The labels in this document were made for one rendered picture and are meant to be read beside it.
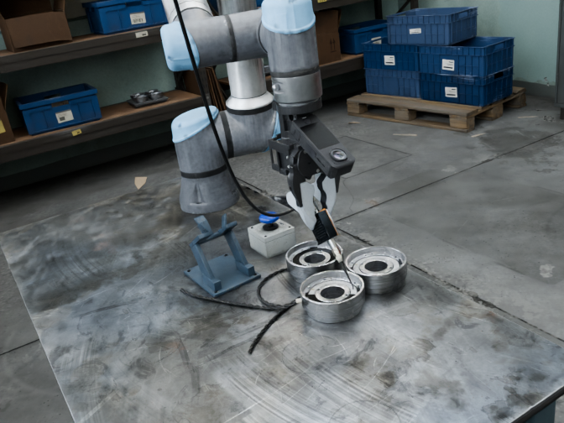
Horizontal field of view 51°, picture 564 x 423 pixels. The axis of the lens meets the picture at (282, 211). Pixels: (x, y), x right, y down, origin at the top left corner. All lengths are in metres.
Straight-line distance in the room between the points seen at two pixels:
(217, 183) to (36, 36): 2.97
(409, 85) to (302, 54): 4.13
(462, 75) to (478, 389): 3.92
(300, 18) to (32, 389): 1.90
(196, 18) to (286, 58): 0.18
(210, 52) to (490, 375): 0.62
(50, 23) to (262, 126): 3.02
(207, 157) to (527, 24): 4.22
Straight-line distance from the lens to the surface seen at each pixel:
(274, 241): 1.16
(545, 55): 5.30
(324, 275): 1.02
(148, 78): 5.04
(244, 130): 1.40
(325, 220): 0.96
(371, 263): 1.06
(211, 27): 0.97
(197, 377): 0.90
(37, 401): 2.40
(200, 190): 1.43
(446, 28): 4.68
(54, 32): 4.29
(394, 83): 5.10
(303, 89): 0.89
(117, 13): 4.44
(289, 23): 0.88
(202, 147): 1.40
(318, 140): 0.89
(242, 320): 1.00
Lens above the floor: 1.34
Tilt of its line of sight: 23 degrees down
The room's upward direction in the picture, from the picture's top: 8 degrees counter-clockwise
